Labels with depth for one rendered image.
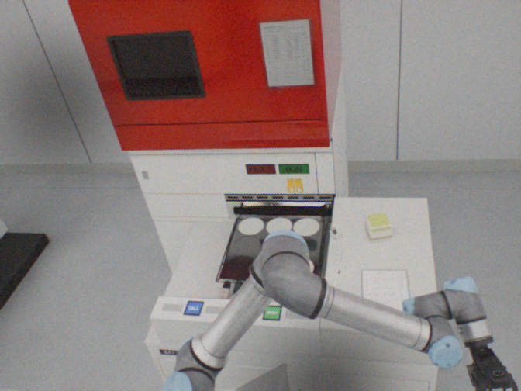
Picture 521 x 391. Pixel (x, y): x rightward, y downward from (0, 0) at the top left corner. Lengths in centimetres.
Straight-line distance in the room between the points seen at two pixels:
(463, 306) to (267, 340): 62
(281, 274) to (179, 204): 112
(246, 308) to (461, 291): 54
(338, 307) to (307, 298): 8
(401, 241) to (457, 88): 180
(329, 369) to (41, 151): 334
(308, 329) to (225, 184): 75
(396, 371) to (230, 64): 111
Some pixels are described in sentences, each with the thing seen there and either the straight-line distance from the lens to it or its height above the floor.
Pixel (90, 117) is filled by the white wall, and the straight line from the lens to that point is 409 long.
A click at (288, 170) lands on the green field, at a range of 195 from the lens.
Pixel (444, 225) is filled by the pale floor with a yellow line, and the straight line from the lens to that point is 335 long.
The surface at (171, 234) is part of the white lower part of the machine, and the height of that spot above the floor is 74.
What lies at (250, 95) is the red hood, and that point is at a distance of 175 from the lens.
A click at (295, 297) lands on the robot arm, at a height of 136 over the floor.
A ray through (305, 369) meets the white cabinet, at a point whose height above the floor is 74.
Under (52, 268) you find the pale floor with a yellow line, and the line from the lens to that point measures 364.
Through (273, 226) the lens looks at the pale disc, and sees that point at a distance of 200.
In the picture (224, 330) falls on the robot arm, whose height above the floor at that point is 116.
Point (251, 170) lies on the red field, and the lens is 198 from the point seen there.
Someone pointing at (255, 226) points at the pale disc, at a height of 90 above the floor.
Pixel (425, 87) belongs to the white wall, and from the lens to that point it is 343.
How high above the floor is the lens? 222
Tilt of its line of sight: 38 degrees down
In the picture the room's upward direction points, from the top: 10 degrees counter-clockwise
